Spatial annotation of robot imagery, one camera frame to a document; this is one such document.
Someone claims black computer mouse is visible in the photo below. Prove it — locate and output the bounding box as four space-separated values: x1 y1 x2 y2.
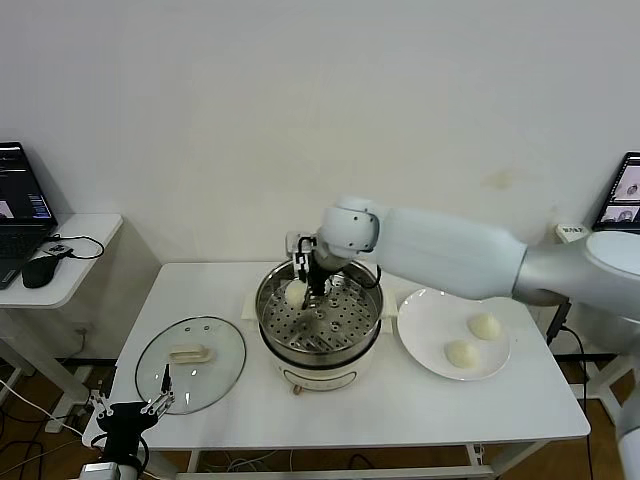
22 255 61 289

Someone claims round glass pot lid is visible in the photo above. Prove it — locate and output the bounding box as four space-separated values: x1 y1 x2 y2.
135 316 248 416

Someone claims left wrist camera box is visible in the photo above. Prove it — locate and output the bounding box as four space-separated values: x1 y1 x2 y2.
79 462 124 480

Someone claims black laptop with dark screen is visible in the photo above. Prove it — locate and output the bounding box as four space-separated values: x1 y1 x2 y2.
0 142 59 290

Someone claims perforated steel steamer basket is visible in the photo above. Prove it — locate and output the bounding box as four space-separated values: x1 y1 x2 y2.
241 253 400 362

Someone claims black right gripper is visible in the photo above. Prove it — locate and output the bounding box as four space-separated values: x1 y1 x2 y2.
301 252 334 310

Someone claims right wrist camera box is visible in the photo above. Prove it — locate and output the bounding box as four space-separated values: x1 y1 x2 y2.
284 231 320 274

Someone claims thin black hub cable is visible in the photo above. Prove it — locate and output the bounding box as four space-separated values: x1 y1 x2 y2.
51 232 106 261

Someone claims black cable with adapter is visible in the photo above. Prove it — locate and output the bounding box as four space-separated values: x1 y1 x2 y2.
546 299 596 480

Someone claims round white plate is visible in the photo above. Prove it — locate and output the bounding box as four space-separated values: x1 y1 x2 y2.
397 286 513 382

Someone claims white floor cable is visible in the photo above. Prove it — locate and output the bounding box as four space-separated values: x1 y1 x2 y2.
0 377 84 436

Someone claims white electric cooker pot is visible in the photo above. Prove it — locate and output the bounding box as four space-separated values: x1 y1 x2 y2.
257 319 394 398

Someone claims white side table with label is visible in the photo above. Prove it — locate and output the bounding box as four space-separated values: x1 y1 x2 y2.
553 222 632 429

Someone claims grey laptop with pink windows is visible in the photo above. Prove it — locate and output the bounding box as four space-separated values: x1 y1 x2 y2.
593 152 640 232

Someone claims white steamed baozi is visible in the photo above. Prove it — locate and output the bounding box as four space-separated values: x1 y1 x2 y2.
283 279 307 307
467 313 502 343
444 340 480 370

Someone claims white work table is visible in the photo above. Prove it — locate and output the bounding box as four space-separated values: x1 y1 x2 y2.
83 258 591 480

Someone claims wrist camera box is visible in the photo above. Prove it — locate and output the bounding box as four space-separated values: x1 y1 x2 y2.
284 231 320 274
79 462 124 480

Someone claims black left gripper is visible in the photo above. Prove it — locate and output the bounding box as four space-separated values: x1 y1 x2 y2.
91 363 176 469

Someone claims white side table with mouse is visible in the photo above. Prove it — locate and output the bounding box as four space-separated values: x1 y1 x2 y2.
0 213 124 434

